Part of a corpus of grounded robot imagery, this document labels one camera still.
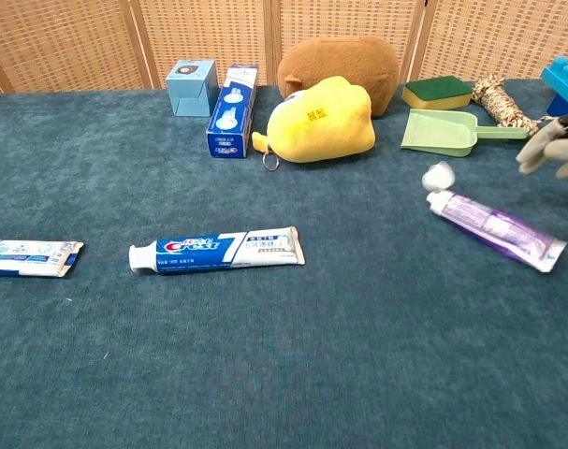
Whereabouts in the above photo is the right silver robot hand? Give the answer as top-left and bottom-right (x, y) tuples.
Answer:
(516, 110), (568, 181)

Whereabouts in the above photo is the purple toothpaste tube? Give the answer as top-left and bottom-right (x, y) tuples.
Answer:
(426, 190), (568, 273)

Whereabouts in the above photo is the white tube cap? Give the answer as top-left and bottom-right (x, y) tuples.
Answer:
(421, 160), (458, 192)

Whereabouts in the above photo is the green plastic dustpan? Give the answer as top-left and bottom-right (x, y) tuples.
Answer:
(400, 108), (531, 159)

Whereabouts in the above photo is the tall blue toothbrush box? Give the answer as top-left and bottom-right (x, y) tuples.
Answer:
(205, 64), (260, 160)

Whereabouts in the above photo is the blue Crest toothpaste tube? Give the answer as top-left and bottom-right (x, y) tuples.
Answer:
(127, 225), (307, 276)

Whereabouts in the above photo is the white light-blue toothpaste tube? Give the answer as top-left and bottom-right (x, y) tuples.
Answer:
(0, 239), (85, 280)

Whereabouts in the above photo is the blue toy building block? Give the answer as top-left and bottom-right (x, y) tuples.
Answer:
(540, 56), (568, 118)

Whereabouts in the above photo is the green yellow sponge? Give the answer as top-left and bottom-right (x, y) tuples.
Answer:
(401, 76), (473, 111)

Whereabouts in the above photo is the brown plush toy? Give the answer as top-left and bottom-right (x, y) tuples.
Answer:
(277, 35), (401, 119)

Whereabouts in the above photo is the yellow plush toy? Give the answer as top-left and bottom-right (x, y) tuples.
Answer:
(251, 75), (376, 172)

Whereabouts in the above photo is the woven bamboo folding screen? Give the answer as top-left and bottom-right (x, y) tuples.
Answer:
(0, 0), (568, 94)

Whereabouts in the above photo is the small light-blue carton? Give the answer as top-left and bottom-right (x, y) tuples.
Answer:
(165, 59), (220, 118)

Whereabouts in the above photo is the beige rope bundle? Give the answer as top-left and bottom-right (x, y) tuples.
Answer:
(471, 75), (554, 138)

